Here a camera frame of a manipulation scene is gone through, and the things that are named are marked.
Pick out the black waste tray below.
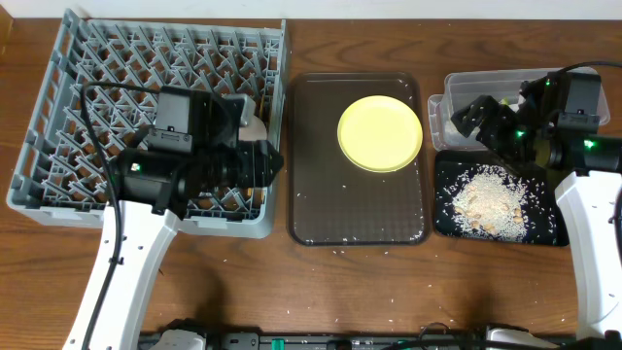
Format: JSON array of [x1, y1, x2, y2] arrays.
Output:
[[432, 149, 570, 247]]

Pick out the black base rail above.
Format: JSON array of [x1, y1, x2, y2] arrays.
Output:
[[137, 332, 574, 350]]

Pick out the clear plastic bin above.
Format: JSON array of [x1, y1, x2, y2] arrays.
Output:
[[427, 66, 611, 152]]

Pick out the dark brown serving tray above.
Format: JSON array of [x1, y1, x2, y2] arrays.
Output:
[[287, 72, 432, 246]]

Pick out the food scraps and rice pile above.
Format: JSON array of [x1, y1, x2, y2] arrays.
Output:
[[436, 162, 560, 243]]

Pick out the grey plastic dish rack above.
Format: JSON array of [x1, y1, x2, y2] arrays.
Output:
[[7, 11, 290, 228]]

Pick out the white pink bowl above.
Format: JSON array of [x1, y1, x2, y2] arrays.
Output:
[[238, 116, 267, 141]]

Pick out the black cable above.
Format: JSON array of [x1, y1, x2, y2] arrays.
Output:
[[80, 81, 161, 350], [553, 60, 622, 74]]

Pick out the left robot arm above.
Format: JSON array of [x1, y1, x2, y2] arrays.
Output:
[[64, 86, 284, 349]]

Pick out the left black cable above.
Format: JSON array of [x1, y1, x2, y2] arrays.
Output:
[[80, 81, 161, 350]]

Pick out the right black cable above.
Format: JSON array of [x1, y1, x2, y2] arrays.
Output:
[[553, 60, 622, 74]]

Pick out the yellow round plate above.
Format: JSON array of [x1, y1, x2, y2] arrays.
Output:
[[336, 95, 424, 173]]

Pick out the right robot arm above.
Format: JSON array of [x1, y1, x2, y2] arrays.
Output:
[[451, 62, 621, 348]]

